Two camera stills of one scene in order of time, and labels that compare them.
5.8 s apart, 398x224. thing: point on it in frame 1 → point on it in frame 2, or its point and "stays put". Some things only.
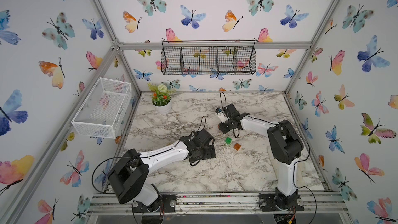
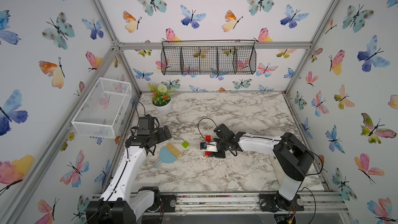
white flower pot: (164, 109) stays put
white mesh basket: (100, 112) stays put
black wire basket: (203, 57) stays put
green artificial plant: (161, 94) stays put
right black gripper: (223, 129) → (219, 155)
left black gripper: (209, 155) → (162, 136)
